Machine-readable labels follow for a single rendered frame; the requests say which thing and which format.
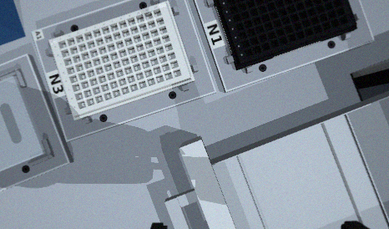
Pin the blue open-top bin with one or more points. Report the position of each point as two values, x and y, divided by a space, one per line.
10 25

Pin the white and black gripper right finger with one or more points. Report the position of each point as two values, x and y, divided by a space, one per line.
353 225

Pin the black multiwell plate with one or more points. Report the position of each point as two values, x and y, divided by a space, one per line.
266 41

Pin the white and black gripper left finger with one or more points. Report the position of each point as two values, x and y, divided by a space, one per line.
158 225

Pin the white multiwell plate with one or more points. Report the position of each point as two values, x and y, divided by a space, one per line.
120 76

